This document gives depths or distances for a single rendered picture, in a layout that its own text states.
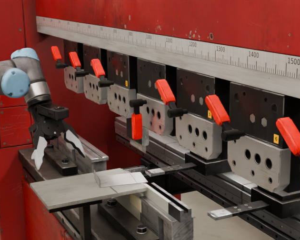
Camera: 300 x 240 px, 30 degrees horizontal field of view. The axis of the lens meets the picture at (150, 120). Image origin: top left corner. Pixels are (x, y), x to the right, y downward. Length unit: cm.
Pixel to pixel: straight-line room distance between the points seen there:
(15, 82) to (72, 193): 32
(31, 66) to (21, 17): 63
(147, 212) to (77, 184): 20
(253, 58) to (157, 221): 59
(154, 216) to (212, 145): 39
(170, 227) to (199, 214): 247
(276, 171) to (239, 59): 20
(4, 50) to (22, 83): 77
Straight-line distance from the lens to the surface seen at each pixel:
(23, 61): 162
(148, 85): 129
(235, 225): 365
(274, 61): 89
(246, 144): 97
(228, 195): 158
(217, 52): 102
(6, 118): 226
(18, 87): 145
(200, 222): 368
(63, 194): 142
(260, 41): 92
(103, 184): 147
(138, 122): 130
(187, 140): 115
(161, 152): 190
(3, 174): 231
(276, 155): 90
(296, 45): 85
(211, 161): 157
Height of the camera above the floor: 151
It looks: 14 degrees down
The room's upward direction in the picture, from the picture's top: 1 degrees counter-clockwise
